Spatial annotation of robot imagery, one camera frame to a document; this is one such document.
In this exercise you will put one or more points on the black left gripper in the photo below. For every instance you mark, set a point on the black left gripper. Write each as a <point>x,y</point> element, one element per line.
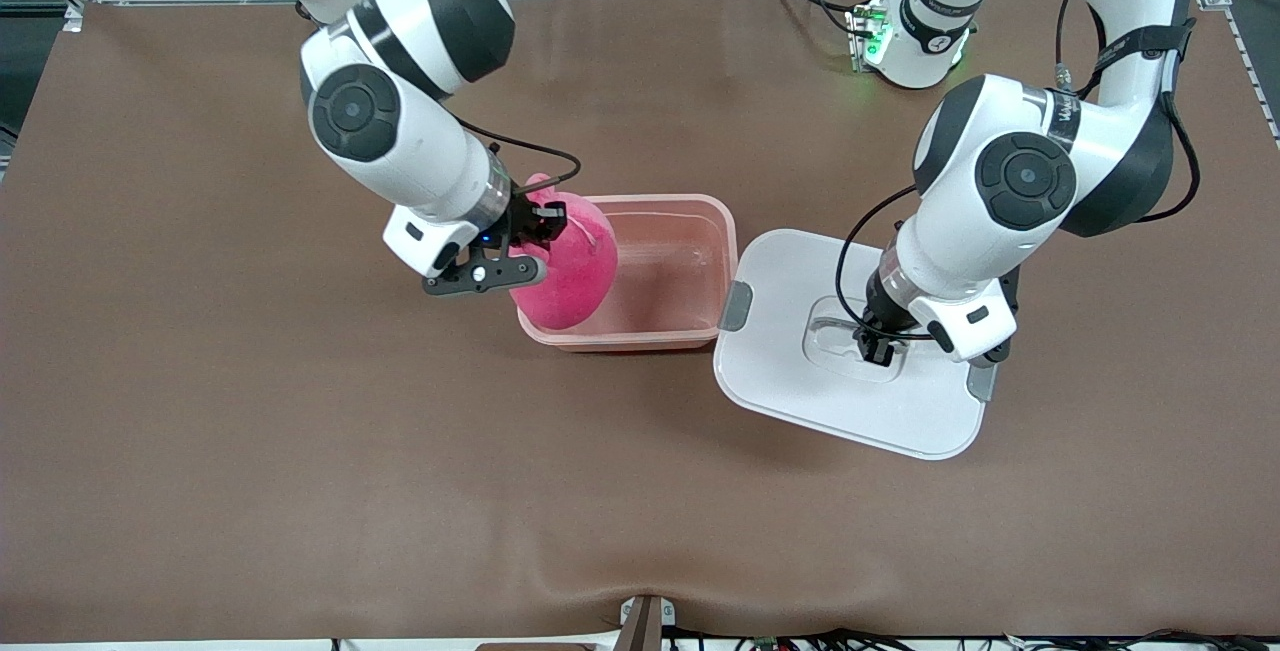
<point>874,327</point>

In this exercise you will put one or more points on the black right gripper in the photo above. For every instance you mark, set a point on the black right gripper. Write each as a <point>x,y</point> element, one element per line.
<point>524,218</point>

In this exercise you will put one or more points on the pink plush toy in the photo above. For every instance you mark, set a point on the pink plush toy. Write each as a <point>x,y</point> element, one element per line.
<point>575,271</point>

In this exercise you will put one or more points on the white box lid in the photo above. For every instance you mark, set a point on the white box lid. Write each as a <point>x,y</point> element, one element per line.
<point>800,391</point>

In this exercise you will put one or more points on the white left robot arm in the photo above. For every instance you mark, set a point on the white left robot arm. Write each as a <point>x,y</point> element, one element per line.
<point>960,231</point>

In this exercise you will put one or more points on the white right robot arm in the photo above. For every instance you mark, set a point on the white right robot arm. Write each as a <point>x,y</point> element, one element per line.
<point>420,161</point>

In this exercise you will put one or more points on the pink translucent plastic box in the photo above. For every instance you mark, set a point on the pink translucent plastic box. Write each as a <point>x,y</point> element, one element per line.
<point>670,281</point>

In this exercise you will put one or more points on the brown table mat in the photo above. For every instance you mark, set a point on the brown table mat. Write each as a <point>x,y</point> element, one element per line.
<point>640,491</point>

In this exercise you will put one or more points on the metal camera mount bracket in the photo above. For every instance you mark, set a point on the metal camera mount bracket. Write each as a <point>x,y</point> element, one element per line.
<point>645,626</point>

